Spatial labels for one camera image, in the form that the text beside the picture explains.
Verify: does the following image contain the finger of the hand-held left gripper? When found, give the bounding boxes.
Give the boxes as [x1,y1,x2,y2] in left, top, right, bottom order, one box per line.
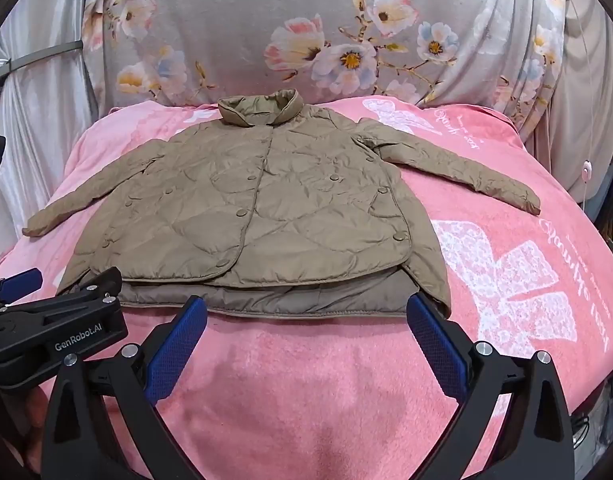
[0,267,43,306]
[41,266,124,318]

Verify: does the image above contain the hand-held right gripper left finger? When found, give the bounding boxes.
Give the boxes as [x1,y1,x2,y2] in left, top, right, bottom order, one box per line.
[39,295,210,480]

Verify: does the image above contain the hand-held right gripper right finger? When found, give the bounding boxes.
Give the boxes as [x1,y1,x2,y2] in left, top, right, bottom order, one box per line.
[406,291,577,480]

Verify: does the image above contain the tan quilted jacket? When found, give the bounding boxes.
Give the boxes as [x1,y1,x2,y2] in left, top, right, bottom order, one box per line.
[22,87,542,320]

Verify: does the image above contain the person's left hand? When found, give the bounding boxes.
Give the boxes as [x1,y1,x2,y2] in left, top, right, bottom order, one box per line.
[20,385,50,476]

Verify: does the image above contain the pink printed blanket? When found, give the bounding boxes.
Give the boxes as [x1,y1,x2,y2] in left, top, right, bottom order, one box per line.
[0,92,613,480]

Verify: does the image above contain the silver curtain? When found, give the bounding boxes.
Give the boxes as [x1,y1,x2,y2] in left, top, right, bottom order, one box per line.
[0,0,112,271]

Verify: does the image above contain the grey floral blanket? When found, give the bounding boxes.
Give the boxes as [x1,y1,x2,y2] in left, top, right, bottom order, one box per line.
[81,0,569,136]

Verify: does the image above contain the beige curtain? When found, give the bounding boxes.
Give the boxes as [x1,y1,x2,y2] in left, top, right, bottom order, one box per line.
[531,0,613,221]

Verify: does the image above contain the grey strap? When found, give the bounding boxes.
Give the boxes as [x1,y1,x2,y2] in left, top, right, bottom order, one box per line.
[9,42,84,73]

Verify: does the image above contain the white cable with pink switch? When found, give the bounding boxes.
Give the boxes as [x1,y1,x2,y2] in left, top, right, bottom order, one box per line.
[561,0,594,208]

